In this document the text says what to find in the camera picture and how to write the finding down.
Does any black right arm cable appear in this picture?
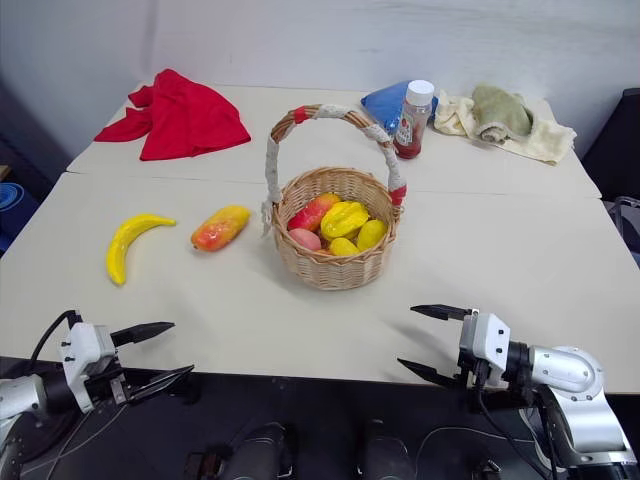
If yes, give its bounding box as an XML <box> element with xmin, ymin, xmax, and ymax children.
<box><xmin>469</xmin><ymin>384</ymin><xmax>564</xmax><ymax>469</ymax></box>

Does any red cloth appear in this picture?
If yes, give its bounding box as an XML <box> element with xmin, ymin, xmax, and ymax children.
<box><xmin>93</xmin><ymin>68</ymin><xmax>252</xmax><ymax>162</ymax></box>

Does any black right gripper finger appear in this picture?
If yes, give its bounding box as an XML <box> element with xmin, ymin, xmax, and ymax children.
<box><xmin>397</xmin><ymin>357</ymin><xmax>459</xmax><ymax>388</ymax></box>
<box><xmin>409</xmin><ymin>303</ymin><xmax>474</xmax><ymax>323</ymax></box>

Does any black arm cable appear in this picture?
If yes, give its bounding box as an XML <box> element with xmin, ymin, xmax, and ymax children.
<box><xmin>28</xmin><ymin>309</ymin><xmax>84</xmax><ymax>362</ymax></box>
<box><xmin>469</xmin><ymin>384</ymin><xmax>564</xmax><ymax>469</ymax></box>

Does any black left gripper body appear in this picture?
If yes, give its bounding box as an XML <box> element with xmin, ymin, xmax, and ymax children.
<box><xmin>83</xmin><ymin>367</ymin><xmax>133</xmax><ymax>407</ymax></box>

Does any clear chair with metal frame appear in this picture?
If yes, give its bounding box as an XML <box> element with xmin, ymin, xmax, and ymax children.
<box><xmin>610</xmin><ymin>195</ymin><xmax>640</xmax><ymax>262</ymax></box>

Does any clear bottle with red sauce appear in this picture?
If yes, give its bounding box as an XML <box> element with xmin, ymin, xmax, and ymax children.
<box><xmin>392</xmin><ymin>80</ymin><xmax>435</xmax><ymax>160</ymax></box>

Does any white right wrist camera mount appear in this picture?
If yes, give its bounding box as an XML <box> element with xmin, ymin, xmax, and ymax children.
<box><xmin>457</xmin><ymin>313</ymin><xmax>512</xmax><ymax>389</ymax></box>

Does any yellow plastic lemon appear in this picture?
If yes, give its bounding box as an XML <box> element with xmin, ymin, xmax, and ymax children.
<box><xmin>328</xmin><ymin>237</ymin><xmax>360</xmax><ymax>257</ymax></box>
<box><xmin>356</xmin><ymin>219</ymin><xmax>388</xmax><ymax>250</ymax></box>

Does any yellow plastic starfruit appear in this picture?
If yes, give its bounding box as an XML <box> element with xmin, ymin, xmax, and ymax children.
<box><xmin>320</xmin><ymin>200</ymin><xmax>371</xmax><ymax>240</ymax></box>

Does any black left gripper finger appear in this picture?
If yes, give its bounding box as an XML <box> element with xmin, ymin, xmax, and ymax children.
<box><xmin>127</xmin><ymin>364</ymin><xmax>195</xmax><ymax>404</ymax></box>
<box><xmin>110</xmin><ymin>322</ymin><xmax>176</xmax><ymax>348</ymax></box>

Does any orange yellow plastic mango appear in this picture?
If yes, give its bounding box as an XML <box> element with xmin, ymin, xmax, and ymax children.
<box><xmin>190</xmin><ymin>205</ymin><xmax>252</xmax><ymax>253</ymax></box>

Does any wicker basket with taped handle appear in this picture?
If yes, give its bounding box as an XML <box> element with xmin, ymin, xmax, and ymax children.
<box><xmin>258</xmin><ymin>103</ymin><xmax>409</xmax><ymax>292</ymax></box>

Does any cream towel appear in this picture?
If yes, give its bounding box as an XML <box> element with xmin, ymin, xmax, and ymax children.
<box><xmin>432</xmin><ymin>89</ymin><xmax>577</xmax><ymax>167</ymax></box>

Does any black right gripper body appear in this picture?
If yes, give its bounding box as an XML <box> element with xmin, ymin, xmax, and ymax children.
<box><xmin>451</xmin><ymin>360</ymin><xmax>494</xmax><ymax>390</ymax></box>

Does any green rolled towel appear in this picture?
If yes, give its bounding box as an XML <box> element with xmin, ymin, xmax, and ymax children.
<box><xmin>471</xmin><ymin>83</ymin><xmax>535</xmax><ymax>145</ymax></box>

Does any pink plastic peach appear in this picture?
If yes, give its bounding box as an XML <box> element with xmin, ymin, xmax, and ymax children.
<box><xmin>288</xmin><ymin>228</ymin><xmax>323</xmax><ymax>252</ymax></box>

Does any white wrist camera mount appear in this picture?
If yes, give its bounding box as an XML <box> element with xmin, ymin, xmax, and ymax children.
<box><xmin>58</xmin><ymin>322</ymin><xmax>119</xmax><ymax>414</ymax></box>
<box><xmin>457</xmin><ymin>313</ymin><xmax>512</xmax><ymax>389</ymax></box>

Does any blue bag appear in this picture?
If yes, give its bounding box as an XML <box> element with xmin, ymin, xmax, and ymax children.
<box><xmin>360</xmin><ymin>81</ymin><xmax>440</xmax><ymax>132</ymax></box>

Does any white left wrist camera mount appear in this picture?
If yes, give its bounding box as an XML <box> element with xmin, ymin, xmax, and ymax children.
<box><xmin>58</xmin><ymin>322</ymin><xmax>119</xmax><ymax>414</ymax></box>

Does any blue rolled mat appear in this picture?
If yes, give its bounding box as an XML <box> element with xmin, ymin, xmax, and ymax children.
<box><xmin>0</xmin><ymin>182</ymin><xmax>40</xmax><ymax>257</ymax></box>

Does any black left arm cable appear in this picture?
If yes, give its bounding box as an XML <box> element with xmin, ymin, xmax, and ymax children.
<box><xmin>28</xmin><ymin>309</ymin><xmax>84</xmax><ymax>362</ymax></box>

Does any red yellow plastic mango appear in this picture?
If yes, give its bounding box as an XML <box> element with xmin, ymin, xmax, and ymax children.
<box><xmin>287</xmin><ymin>193</ymin><xmax>343</xmax><ymax>232</ymax></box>

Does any yellow plastic banana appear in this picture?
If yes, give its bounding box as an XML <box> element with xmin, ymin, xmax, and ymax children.
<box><xmin>105</xmin><ymin>213</ymin><xmax>178</xmax><ymax>287</ymax></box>

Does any black chair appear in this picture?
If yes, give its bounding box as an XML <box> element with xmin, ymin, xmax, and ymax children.
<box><xmin>581</xmin><ymin>87</ymin><xmax>640</xmax><ymax>202</ymax></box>

